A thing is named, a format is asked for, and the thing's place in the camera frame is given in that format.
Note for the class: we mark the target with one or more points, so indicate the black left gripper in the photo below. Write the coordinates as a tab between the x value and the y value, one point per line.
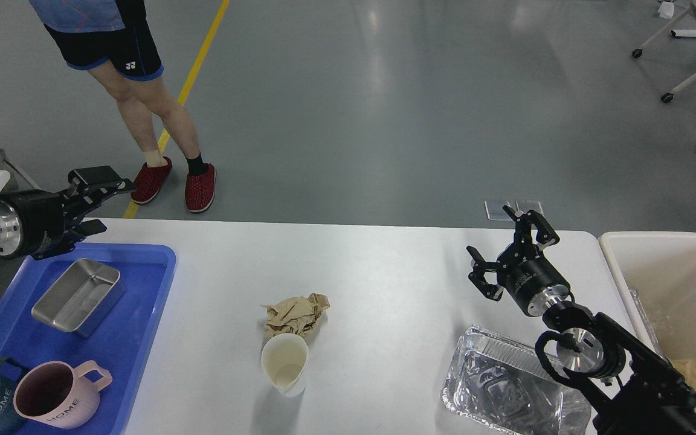
43	225

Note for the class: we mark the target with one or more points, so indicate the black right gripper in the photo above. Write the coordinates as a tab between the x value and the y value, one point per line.
531	280

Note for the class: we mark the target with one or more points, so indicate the stainless steel rectangular container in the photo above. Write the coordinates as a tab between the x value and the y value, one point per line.
82	296

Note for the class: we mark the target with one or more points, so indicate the aluminium foil tray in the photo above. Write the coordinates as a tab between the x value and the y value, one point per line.
499	383

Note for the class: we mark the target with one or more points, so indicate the pink home mug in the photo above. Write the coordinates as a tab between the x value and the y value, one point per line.
59	395

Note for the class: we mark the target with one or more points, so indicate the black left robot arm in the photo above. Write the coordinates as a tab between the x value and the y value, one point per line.
44	224

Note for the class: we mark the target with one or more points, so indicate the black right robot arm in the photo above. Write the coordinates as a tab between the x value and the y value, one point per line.
633	389

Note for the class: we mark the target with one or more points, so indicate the left floor outlet plate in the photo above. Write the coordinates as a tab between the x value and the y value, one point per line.
495	210

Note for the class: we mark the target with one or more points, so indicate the blue plastic tray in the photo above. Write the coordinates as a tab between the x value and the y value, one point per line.
120	343

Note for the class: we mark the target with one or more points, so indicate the beige plastic bin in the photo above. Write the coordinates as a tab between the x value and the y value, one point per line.
655	273

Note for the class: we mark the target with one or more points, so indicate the standing person in shorts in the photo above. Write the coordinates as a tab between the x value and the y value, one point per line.
112	41

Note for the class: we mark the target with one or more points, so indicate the white wheeled chair base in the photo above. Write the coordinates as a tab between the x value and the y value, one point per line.
667	49

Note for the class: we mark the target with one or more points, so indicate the crumpled brown paper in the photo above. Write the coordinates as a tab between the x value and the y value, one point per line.
295	315

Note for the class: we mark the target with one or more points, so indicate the white paper cup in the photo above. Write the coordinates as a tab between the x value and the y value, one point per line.
284	360

